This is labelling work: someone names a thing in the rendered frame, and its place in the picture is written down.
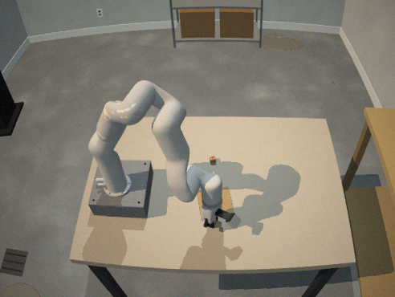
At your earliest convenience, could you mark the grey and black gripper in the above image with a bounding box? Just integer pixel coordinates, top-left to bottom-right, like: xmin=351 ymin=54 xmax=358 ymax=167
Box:
xmin=201 ymin=204 xmax=222 ymax=228

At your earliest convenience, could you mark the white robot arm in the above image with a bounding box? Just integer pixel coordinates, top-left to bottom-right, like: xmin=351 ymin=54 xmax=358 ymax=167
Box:
xmin=88 ymin=80 xmax=241 ymax=229

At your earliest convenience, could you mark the tan flat mat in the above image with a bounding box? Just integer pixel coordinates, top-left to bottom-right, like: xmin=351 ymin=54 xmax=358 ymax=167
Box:
xmin=197 ymin=187 xmax=234 ymax=213

